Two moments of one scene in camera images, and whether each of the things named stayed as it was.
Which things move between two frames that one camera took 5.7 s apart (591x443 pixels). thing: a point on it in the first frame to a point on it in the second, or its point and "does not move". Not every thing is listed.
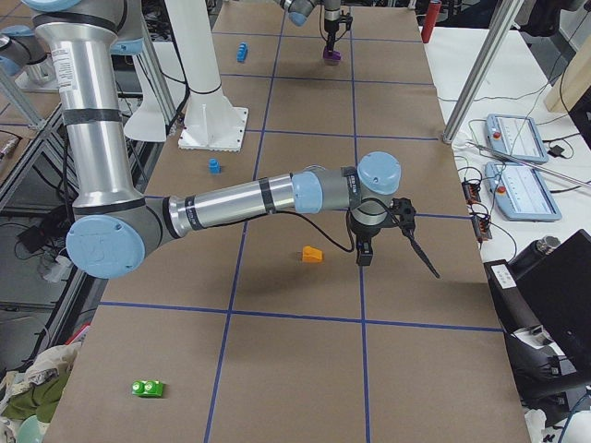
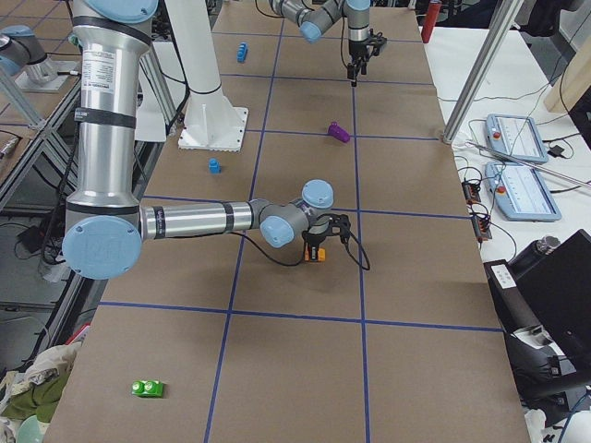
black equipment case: x=543 y=302 does not move
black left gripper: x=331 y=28 to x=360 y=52
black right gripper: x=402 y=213 to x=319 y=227
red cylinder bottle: x=433 y=9 does not move
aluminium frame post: x=506 y=12 does not move
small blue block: x=214 y=167 does not move
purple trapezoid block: x=331 y=56 to x=338 y=132
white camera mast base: x=211 y=122 does not move
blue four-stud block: x=242 y=52 does not move
